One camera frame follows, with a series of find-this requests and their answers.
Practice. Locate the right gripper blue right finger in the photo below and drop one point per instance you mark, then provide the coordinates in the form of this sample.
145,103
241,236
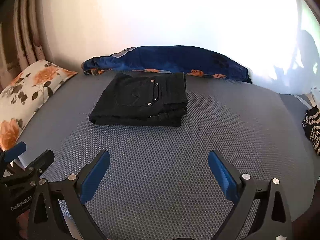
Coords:
272,219

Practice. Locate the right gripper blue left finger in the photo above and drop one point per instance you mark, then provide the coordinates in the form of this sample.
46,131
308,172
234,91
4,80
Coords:
46,220

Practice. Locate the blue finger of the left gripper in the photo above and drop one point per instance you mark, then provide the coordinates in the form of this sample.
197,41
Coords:
13,153

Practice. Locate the black denim pants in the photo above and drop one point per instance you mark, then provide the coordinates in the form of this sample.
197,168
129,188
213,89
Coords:
142,101

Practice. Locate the left hand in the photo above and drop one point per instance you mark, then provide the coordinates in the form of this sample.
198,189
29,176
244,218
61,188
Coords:
22,221

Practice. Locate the white orange floral pillow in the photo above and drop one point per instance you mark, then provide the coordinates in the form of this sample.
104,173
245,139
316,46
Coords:
25,95

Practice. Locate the black cream striped knit cloth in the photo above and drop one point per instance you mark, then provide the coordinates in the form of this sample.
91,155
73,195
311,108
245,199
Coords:
312,128

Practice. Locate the beige curtain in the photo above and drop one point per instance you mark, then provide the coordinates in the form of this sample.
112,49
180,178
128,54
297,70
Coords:
23,37

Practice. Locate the grey mesh mattress pad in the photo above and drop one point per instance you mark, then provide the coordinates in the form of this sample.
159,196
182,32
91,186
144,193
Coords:
159,184

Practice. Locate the white patterned sheet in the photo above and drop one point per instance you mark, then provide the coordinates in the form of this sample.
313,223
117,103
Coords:
315,92

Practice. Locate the blue floral blanket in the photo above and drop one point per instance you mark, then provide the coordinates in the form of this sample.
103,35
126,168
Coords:
190,60

